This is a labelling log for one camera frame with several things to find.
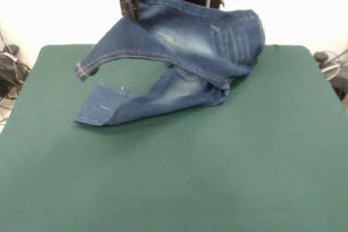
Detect black cable bundle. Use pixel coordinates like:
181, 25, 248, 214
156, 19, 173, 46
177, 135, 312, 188
0, 29, 31, 124

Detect dark green table cloth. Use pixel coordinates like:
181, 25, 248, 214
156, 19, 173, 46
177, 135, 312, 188
0, 44, 348, 232

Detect blue denim jeans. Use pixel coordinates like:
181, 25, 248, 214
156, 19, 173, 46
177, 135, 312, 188
73, 0, 266, 127

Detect grey swivel chair base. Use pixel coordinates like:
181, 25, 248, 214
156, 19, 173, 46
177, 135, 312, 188
2, 44, 20, 56
314, 51, 348, 99

